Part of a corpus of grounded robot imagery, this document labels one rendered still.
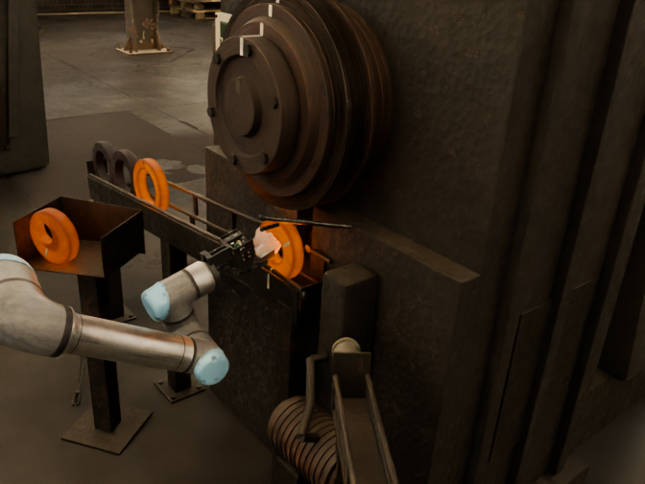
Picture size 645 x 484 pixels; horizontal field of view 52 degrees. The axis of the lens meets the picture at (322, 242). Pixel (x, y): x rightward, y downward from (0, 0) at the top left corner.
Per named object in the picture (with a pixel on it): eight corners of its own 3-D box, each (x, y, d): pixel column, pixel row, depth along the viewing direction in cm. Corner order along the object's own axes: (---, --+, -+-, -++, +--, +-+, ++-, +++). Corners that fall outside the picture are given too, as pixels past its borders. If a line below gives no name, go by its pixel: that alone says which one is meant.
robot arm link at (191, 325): (186, 372, 146) (172, 335, 140) (168, 347, 155) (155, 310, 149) (217, 355, 149) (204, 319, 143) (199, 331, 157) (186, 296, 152)
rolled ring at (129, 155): (131, 153, 213) (140, 151, 215) (107, 147, 227) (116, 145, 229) (138, 207, 219) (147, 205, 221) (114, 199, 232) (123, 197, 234)
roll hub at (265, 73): (226, 151, 153) (225, 25, 141) (298, 187, 134) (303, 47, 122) (204, 154, 150) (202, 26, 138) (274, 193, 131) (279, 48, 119)
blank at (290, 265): (278, 283, 167) (268, 287, 165) (259, 227, 168) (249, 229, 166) (312, 270, 155) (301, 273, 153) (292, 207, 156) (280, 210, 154)
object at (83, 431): (84, 396, 220) (60, 195, 189) (155, 413, 214) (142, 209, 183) (45, 435, 202) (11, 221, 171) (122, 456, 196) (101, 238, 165)
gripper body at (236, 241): (255, 238, 149) (211, 263, 144) (263, 268, 154) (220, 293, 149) (237, 227, 154) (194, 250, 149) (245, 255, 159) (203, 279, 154)
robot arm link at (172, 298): (146, 316, 147) (134, 286, 143) (188, 292, 152) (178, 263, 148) (162, 331, 142) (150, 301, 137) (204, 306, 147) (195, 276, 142)
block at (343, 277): (349, 348, 156) (358, 258, 146) (372, 364, 151) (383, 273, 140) (315, 363, 150) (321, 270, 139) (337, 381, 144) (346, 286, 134)
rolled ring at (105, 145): (107, 143, 227) (116, 142, 228) (88, 139, 240) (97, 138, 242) (115, 196, 232) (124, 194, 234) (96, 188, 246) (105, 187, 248)
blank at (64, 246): (43, 195, 174) (33, 199, 172) (85, 229, 171) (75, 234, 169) (35, 237, 183) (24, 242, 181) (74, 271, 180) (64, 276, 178)
